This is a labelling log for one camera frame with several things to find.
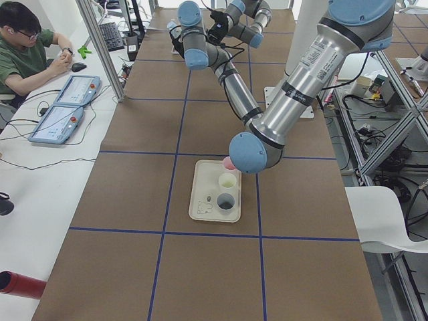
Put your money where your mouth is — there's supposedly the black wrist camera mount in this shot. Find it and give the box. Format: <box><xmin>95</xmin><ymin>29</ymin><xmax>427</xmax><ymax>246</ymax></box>
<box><xmin>207</xmin><ymin>10</ymin><xmax>229</xmax><ymax>45</ymax></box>

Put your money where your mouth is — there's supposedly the blue teach pendant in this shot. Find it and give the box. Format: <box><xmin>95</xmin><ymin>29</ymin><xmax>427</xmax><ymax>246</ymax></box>
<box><xmin>54</xmin><ymin>75</ymin><xmax>101</xmax><ymax>107</ymax></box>
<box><xmin>28</xmin><ymin>105</ymin><xmax>84</xmax><ymax>144</ymax></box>

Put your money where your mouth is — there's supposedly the aluminium frame post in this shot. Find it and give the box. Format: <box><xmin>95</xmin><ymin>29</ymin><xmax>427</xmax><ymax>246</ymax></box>
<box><xmin>76</xmin><ymin>0</ymin><xmax>125</xmax><ymax>102</ymax></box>

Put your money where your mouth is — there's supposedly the person in green shirt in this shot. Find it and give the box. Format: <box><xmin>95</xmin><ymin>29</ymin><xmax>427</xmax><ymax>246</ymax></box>
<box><xmin>1</xmin><ymin>1</ymin><xmax>73</xmax><ymax>97</ymax></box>

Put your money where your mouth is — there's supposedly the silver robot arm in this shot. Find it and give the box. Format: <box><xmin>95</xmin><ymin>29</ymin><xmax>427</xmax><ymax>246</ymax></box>
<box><xmin>224</xmin><ymin>0</ymin><xmax>272</xmax><ymax>48</ymax></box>
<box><xmin>177</xmin><ymin>1</ymin><xmax>395</xmax><ymax>173</ymax></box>

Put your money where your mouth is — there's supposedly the black computer mouse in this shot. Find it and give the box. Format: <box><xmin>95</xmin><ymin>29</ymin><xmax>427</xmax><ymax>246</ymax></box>
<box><xmin>71</xmin><ymin>62</ymin><xmax>87</xmax><ymax>72</ymax></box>

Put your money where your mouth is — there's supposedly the white wire cup rack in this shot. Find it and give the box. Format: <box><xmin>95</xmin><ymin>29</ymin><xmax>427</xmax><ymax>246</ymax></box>
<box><xmin>171</xmin><ymin>34</ymin><xmax>184</xmax><ymax>57</ymax></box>

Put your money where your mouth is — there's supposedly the black keyboard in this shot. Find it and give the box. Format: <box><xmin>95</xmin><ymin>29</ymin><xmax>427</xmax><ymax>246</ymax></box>
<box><xmin>98</xmin><ymin>22</ymin><xmax>124</xmax><ymax>51</ymax></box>

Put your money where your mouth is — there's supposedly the green plastic clip tool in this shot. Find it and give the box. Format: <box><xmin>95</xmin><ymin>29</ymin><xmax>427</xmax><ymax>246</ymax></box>
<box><xmin>78</xmin><ymin>45</ymin><xmax>92</xmax><ymax>60</ymax></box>

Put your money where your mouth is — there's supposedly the grey plastic cup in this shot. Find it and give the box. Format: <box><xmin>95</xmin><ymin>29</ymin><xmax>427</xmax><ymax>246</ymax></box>
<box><xmin>217</xmin><ymin>193</ymin><xmax>235</xmax><ymax>215</ymax></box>

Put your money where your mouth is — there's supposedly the red bottle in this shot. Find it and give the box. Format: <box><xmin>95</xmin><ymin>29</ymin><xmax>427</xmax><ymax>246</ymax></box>
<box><xmin>1</xmin><ymin>271</ymin><xmax>46</xmax><ymax>300</ymax></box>

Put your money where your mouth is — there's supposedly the white chair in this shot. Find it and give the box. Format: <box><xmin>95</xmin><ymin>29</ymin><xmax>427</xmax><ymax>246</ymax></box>
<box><xmin>345</xmin><ymin>186</ymin><xmax>427</xmax><ymax>253</ymax></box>

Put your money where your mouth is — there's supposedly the pink plastic cup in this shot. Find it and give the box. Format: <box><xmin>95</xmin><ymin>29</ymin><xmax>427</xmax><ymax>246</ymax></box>
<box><xmin>222</xmin><ymin>156</ymin><xmax>238</xmax><ymax>172</ymax></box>

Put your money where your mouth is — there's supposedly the blue teach pendant far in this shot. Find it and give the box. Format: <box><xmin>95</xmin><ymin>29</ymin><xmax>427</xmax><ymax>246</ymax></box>
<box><xmin>54</xmin><ymin>75</ymin><xmax>101</xmax><ymax>107</ymax></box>

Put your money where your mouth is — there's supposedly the pale green plastic cup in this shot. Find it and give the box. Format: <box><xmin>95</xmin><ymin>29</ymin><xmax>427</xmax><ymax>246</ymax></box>
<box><xmin>218</xmin><ymin>173</ymin><xmax>237</xmax><ymax>195</ymax></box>

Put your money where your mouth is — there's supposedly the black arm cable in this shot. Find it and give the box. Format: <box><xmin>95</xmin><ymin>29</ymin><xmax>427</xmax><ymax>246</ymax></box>
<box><xmin>169</xmin><ymin>25</ymin><xmax>247</xmax><ymax>84</ymax></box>

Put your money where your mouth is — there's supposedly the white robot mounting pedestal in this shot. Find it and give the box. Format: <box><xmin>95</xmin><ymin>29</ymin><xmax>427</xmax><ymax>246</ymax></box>
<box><xmin>265</xmin><ymin>1</ymin><xmax>328</xmax><ymax>108</ymax></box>

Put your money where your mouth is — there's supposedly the blue teach pendant near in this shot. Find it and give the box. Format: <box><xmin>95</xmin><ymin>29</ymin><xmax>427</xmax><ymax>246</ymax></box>
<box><xmin>28</xmin><ymin>105</ymin><xmax>84</xmax><ymax>144</ymax></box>

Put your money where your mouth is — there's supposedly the blue plastic cup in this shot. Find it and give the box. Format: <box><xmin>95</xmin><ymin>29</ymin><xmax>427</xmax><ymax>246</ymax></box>
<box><xmin>167</xmin><ymin>21</ymin><xmax>177</xmax><ymax>31</ymax></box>

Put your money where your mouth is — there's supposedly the cream plastic tray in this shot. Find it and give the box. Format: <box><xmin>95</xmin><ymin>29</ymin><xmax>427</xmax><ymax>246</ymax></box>
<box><xmin>189</xmin><ymin>160</ymin><xmax>241</xmax><ymax>223</ymax></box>

